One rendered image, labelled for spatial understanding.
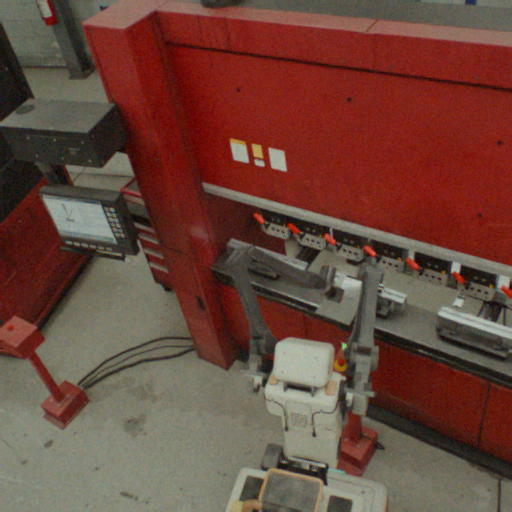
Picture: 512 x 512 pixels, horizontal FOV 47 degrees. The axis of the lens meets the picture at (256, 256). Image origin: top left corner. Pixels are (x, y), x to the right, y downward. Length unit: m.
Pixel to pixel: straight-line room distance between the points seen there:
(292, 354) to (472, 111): 1.07
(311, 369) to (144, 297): 2.56
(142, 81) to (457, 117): 1.30
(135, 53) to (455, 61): 1.28
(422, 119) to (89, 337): 3.04
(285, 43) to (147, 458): 2.51
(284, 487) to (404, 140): 1.42
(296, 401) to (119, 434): 1.83
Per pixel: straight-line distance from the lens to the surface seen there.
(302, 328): 3.28
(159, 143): 2.80
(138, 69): 2.64
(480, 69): 2.09
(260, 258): 2.37
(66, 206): 3.04
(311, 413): 2.34
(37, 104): 3.04
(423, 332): 2.95
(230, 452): 3.66
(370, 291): 2.40
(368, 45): 2.18
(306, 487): 2.49
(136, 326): 4.43
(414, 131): 2.29
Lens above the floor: 3.15
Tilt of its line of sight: 42 degrees down
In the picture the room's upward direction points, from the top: 11 degrees counter-clockwise
